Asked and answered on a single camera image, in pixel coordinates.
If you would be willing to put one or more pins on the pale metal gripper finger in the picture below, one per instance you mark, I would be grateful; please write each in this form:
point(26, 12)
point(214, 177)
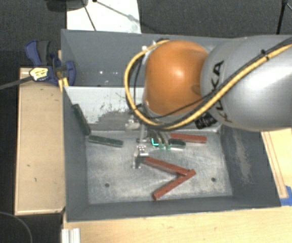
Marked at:
point(131, 125)
point(139, 159)

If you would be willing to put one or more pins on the grey metal bin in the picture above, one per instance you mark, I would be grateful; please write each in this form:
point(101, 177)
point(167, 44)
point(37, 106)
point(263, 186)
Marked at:
point(125, 176)

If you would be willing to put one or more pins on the red-brown flat block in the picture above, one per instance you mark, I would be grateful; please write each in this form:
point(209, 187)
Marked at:
point(166, 166)
point(174, 184)
point(190, 137)

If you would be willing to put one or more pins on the dark green flat block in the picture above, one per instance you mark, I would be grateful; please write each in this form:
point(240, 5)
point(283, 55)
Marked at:
point(105, 141)
point(81, 119)
point(178, 143)

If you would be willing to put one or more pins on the pale wood board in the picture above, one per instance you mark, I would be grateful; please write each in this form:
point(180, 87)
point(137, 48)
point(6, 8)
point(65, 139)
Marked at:
point(40, 145)

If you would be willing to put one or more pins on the black cylinder on white bracket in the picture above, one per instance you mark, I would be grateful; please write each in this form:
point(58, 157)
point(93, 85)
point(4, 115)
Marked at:
point(205, 121)

